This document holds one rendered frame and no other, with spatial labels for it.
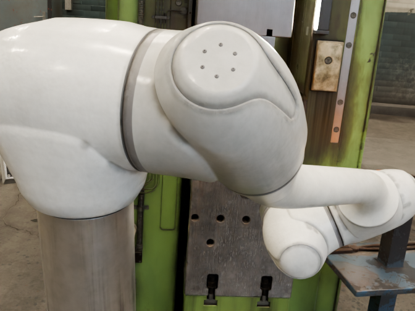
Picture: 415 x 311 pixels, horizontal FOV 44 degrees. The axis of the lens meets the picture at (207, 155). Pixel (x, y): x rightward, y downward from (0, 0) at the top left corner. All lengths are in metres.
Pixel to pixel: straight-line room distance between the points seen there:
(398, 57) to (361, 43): 6.06
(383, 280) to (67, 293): 1.27
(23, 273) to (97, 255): 2.43
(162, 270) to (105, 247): 1.51
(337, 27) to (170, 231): 0.95
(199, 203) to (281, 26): 0.62
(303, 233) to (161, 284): 1.23
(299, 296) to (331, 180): 1.46
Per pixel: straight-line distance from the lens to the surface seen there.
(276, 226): 0.93
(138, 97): 0.41
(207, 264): 1.79
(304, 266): 0.90
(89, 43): 0.44
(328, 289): 2.17
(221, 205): 1.70
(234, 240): 1.76
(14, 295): 2.78
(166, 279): 2.05
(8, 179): 1.49
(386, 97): 7.99
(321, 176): 0.70
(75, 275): 0.54
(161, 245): 1.98
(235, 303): 1.88
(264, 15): 1.64
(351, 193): 0.76
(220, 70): 0.36
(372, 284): 1.67
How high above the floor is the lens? 1.46
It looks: 17 degrees down
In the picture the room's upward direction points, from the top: 4 degrees clockwise
